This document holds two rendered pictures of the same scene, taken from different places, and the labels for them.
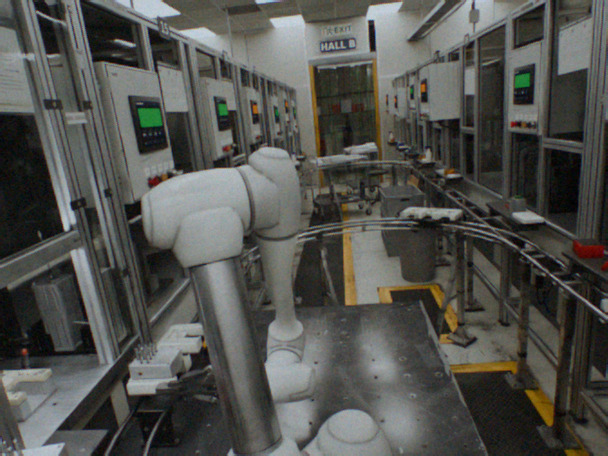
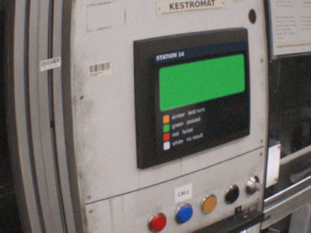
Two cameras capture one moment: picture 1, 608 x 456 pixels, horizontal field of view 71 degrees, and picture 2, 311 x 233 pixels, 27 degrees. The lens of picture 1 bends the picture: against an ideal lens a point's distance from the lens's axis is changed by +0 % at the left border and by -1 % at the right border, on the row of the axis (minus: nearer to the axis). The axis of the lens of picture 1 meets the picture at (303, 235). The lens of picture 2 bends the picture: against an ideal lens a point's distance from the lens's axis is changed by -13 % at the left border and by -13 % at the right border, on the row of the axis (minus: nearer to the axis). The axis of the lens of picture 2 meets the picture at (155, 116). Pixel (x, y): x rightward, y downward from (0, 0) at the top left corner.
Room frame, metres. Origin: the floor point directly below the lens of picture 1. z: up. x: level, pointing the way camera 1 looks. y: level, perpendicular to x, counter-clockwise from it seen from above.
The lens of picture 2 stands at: (-0.29, -0.09, 1.92)
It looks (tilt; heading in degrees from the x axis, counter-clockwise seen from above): 16 degrees down; 44
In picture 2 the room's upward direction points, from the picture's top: 1 degrees counter-clockwise
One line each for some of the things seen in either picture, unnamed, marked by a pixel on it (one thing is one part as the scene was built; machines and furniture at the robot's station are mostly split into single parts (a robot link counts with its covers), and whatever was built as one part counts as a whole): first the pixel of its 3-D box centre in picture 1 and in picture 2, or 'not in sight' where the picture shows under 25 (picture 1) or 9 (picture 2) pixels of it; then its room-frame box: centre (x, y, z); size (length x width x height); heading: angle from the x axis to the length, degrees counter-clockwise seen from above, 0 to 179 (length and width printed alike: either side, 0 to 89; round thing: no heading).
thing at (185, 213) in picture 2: not in sight; (183, 213); (0.55, 0.67, 1.42); 0.03 x 0.02 x 0.03; 174
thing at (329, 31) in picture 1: (337, 30); not in sight; (9.08, -1.07, 3.09); 0.60 x 0.04 x 0.20; 84
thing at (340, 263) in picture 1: (327, 232); not in sight; (5.57, -0.34, 0.01); 5.85 x 0.59 x 0.01; 174
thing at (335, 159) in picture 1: (340, 185); not in sight; (6.48, -0.65, 0.48); 0.88 x 0.56 x 0.96; 102
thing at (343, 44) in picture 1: (337, 45); not in sight; (9.08, -1.07, 2.81); 0.75 x 0.04 x 0.25; 84
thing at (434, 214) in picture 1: (430, 217); not in sight; (2.71, -0.84, 0.84); 0.37 x 0.14 x 0.10; 52
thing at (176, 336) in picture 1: (175, 361); not in sight; (1.25, 0.47, 0.84); 0.36 x 0.14 x 0.10; 174
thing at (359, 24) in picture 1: (337, 38); not in sight; (9.13, -1.07, 2.96); 1.23 x 0.08 x 0.68; 84
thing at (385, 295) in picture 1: (417, 310); not in sight; (3.04, -0.83, 0.01); 1.00 x 0.55 x 0.01; 174
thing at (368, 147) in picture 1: (362, 170); not in sight; (7.71, -1.19, 0.48); 0.84 x 0.58 x 0.97; 2
